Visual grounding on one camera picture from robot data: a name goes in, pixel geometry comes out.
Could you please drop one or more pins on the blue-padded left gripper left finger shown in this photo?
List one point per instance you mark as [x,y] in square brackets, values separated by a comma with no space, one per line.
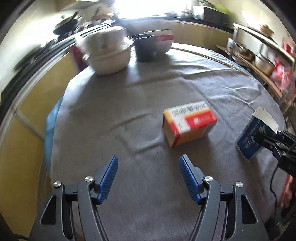
[91,192]

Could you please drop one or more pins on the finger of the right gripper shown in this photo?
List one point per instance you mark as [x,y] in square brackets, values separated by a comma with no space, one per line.
[285,136]
[268,142]

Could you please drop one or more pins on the orange white medicine box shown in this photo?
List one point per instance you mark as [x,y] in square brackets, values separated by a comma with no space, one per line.
[185,123]

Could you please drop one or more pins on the steel pot on rack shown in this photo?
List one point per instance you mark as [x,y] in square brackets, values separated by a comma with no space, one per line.
[264,64]

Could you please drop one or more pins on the black wok with lid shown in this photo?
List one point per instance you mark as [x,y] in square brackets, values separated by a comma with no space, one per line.
[67,25]

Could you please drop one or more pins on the long bamboo stick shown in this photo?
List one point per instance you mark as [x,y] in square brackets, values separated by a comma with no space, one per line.
[242,71]

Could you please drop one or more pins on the white red bowl stack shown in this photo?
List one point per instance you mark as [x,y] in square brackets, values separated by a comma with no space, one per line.
[163,40]

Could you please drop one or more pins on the yellow lower cabinets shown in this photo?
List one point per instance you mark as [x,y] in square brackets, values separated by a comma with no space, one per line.
[23,129]

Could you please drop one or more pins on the blue toothpaste box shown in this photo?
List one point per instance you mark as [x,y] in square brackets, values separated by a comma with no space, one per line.
[261,122]

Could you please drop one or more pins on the red plastic bag on rack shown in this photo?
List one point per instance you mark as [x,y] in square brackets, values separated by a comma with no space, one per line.
[282,77]

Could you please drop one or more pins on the grey tablecloth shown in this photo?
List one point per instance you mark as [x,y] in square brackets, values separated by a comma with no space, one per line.
[233,98]

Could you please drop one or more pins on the metal storage rack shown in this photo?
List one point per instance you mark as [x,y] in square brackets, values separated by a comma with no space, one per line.
[243,46]

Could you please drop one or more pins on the microwave oven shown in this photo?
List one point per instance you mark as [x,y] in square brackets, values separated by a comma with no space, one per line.
[211,15]

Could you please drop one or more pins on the white stacked bowls with bag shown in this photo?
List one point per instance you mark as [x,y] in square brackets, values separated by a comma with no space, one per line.
[107,51]

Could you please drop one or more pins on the black chopstick holder cup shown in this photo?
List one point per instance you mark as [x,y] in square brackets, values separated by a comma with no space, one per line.
[145,47]

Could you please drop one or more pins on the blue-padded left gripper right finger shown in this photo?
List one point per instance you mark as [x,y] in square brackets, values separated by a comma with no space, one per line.
[206,192]

